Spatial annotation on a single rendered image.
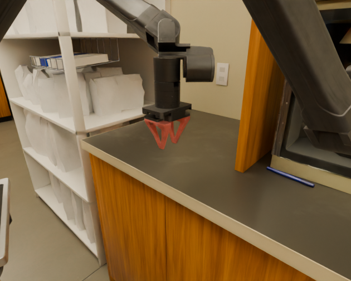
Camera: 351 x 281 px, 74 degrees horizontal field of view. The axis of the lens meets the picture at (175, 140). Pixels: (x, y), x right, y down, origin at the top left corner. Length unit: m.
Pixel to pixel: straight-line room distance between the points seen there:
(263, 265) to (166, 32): 0.57
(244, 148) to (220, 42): 0.74
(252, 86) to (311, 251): 0.41
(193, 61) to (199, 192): 0.35
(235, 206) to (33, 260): 1.57
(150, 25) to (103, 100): 0.92
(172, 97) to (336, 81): 0.29
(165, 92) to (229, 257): 0.47
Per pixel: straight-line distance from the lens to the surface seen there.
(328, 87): 0.35
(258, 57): 0.67
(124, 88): 1.49
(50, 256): 1.93
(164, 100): 0.50
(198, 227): 0.73
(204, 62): 0.50
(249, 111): 0.70
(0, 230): 0.49
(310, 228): 0.62
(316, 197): 0.74
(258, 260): 0.66
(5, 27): 0.24
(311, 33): 0.33
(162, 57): 0.50
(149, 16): 0.55
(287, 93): 0.73
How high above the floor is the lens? 1.32
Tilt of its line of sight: 23 degrees down
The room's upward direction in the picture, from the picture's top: straight up
